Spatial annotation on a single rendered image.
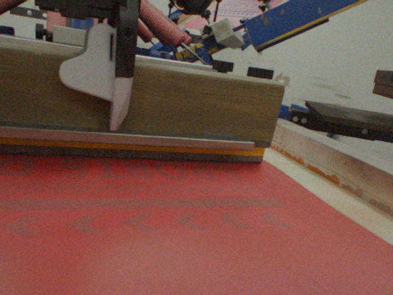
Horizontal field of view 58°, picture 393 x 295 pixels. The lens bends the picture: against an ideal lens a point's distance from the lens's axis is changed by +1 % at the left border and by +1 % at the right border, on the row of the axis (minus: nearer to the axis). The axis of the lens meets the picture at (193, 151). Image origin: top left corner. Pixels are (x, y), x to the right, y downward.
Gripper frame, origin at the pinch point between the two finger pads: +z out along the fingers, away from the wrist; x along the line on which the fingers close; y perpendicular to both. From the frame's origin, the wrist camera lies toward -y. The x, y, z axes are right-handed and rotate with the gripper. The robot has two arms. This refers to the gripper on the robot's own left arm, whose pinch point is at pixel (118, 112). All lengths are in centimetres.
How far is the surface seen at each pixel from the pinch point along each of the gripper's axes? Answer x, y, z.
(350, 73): -184, -199, 0
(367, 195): 10.3, -23.6, 5.2
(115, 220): 13.1, 1.7, 4.8
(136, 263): 18.1, 1.2, 4.8
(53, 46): -46.1, 7.1, -3.6
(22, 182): 6.6, 8.0, 4.6
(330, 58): -210, -200, -9
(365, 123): -41, -75, 9
